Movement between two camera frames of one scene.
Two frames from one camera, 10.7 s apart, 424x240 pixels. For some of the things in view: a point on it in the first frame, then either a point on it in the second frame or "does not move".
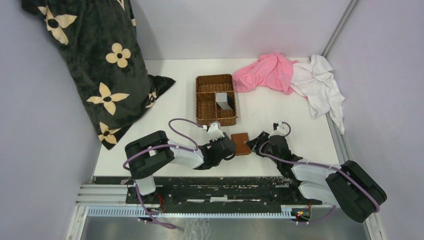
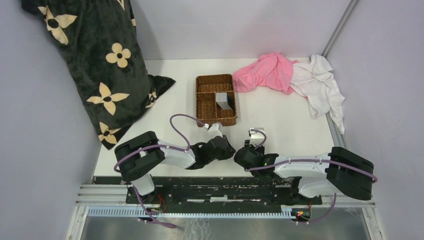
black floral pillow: x=100 y=47 does not move
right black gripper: x=254 y=144 → x=249 y=146
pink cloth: x=273 y=70 does not move
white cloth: x=315 y=80 does not move
